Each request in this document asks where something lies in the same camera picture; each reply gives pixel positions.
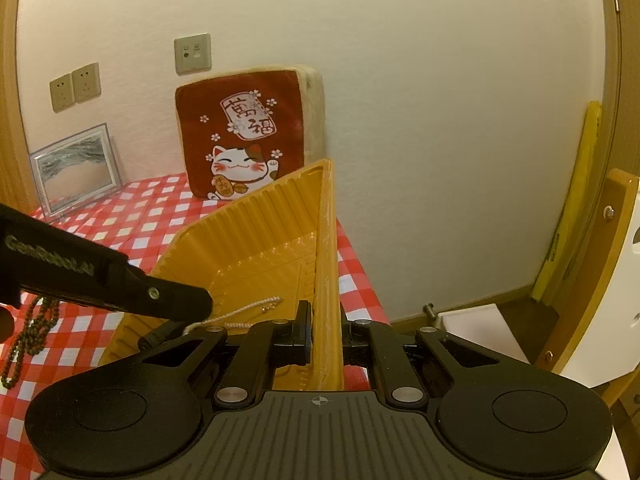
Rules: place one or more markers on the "wooden chair white backrest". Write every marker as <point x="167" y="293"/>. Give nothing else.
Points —
<point x="590" y="270"/>

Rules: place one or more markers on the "yellow board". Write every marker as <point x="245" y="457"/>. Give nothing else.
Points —
<point x="575" y="200"/>

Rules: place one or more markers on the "silver picture frame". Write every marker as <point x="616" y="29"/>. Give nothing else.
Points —
<point x="75" y="170"/>

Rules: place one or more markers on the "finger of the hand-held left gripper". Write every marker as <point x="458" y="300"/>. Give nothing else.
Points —
<point x="175" y="300"/>

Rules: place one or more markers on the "beige wall socket round holes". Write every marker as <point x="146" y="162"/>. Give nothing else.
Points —
<point x="193" y="54"/>

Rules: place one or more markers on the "small metal knob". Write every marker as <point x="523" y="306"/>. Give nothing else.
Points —
<point x="431" y="310"/>

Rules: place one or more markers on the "wooden wardrobe panel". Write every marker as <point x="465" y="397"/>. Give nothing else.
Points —
<point x="12" y="110"/>

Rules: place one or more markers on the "red cat print cushion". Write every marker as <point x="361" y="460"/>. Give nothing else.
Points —
<point x="200" y="110"/>

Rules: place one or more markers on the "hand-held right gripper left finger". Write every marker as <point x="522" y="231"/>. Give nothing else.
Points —
<point x="302" y="330"/>

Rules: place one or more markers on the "white box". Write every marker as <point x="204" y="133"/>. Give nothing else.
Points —
<point x="480" y="325"/>

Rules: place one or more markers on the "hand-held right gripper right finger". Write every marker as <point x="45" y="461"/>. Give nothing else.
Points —
<point x="357" y="337"/>

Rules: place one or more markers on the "brown door frame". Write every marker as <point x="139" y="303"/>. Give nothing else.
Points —
<point x="625" y="85"/>

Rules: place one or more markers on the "red white checkered tablecloth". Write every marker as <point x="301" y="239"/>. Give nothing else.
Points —
<point x="150" y="210"/>

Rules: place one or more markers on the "yellow plastic tray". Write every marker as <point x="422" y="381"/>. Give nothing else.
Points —
<point x="270" y="240"/>

